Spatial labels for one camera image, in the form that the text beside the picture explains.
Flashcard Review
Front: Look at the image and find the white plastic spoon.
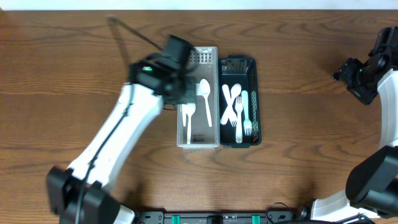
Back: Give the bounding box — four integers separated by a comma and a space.
181, 104, 187, 127
185, 103, 196, 144
199, 79, 212, 127

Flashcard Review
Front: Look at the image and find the white plastic spoon bottom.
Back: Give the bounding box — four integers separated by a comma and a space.
185, 103, 196, 144

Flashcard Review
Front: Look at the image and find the pink-white plastic spoon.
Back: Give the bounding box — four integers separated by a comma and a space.
220, 83, 241, 127

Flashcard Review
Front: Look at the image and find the cream plastic fork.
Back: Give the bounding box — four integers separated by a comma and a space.
235, 96, 243, 143

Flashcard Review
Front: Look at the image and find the pink-white plastic fork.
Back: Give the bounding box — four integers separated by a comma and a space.
220, 84, 237, 127

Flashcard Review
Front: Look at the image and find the mint green plastic fork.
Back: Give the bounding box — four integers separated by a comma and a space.
241, 90, 252, 136

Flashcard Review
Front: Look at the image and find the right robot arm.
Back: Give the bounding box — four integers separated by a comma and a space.
307, 49, 397, 222

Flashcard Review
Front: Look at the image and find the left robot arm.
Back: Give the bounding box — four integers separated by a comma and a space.
47, 60, 197, 224

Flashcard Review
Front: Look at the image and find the clear plastic mesh basket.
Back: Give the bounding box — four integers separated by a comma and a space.
177, 47, 220, 149

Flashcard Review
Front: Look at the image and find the black plastic mesh basket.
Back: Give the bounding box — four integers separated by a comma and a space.
218, 55, 261, 148

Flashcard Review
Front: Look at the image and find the left black cable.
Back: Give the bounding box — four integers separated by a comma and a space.
74, 15, 164, 224

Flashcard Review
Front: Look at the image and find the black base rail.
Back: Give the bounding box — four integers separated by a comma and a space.
126, 208, 321, 224

